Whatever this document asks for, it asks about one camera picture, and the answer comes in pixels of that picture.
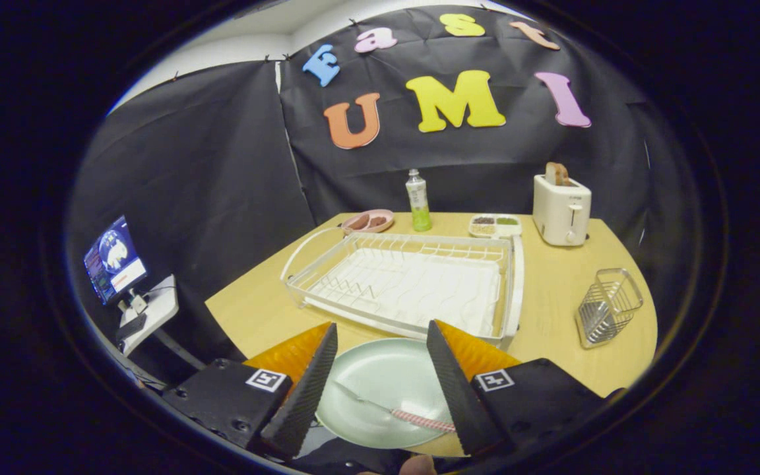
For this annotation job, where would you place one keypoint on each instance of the mint green plate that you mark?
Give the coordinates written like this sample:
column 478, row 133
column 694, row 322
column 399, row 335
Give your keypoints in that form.
column 386, row 376

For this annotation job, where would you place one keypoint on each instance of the small black device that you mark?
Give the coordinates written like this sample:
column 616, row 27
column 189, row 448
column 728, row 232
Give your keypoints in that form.
column 130, row 326

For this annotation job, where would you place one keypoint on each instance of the computer monitor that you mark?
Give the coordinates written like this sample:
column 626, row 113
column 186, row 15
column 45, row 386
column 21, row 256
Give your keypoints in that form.
column 116, row 264

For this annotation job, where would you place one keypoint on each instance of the green drink bottle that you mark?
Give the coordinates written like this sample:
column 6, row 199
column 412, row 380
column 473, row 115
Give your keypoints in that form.
column 418, row 204

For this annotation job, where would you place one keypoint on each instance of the white side table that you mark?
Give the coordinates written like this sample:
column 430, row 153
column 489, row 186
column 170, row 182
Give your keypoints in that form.
column 162, row 307

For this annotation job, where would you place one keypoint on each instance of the white toaster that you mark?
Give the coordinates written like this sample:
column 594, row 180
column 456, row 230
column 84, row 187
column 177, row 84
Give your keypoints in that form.
column 558, row 211

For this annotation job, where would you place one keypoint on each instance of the pink plate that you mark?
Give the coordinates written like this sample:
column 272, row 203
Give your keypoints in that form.
column 373, row 230

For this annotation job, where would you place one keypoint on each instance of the white compartment dish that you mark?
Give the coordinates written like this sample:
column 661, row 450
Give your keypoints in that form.
column 495, row 231

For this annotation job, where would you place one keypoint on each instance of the brown sausage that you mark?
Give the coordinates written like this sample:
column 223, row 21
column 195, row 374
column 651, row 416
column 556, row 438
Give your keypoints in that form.
column 377, row 221
column 359, row 221

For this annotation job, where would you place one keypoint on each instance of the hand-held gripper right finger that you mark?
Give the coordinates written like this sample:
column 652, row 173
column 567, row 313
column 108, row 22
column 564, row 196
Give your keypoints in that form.
column 466, row 396

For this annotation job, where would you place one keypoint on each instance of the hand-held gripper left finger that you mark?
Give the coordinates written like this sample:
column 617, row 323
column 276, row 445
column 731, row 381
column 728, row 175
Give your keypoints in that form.
column 301, row 396

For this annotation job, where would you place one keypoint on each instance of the white dish rack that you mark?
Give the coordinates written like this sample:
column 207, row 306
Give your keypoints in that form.
column 419, row 297

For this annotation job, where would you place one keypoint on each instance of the brown bread slice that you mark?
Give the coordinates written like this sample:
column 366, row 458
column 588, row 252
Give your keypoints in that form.
column 557, row 175

